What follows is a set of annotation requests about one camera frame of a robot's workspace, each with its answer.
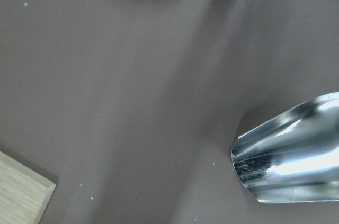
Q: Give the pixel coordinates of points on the right gripper shiny metal scoop finger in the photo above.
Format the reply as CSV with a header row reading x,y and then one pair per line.
x,y
293,157

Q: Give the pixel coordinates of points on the wooden cutting board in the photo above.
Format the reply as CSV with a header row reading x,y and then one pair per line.
x,y
25,194

